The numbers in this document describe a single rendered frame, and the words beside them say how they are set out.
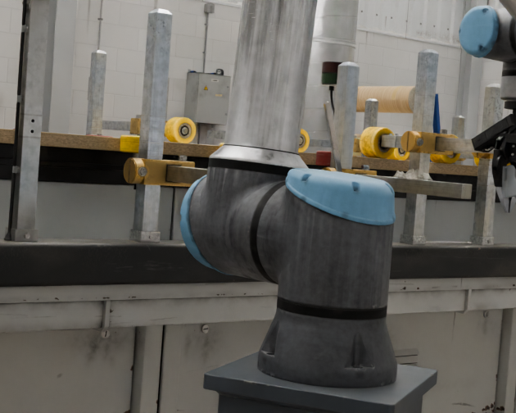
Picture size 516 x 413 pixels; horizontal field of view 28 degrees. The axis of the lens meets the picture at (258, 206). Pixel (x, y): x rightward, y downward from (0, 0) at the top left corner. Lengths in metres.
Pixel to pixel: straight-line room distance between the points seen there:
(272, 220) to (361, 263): 0.14
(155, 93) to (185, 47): 8.65
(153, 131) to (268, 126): 0.57
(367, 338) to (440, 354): 1.65
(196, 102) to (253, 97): 8.99
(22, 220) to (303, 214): 0.70
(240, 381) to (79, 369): 0.99
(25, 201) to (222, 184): 0.53
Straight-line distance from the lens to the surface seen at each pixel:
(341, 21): 6.36
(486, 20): 1.90
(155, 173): 2.01
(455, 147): 2.46
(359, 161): 2.57
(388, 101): 9.62
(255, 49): 1.49
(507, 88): 2.01
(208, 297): 2.14
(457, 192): 2.11
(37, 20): 1.90
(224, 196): 1.47
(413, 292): 2.54
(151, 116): 2.01
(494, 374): 3.19
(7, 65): 9.71
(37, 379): 2.25
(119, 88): 10.23
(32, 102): 1.89
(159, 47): 2.02
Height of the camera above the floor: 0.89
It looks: 3 degrees down
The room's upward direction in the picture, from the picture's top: 4 degrees clockwise
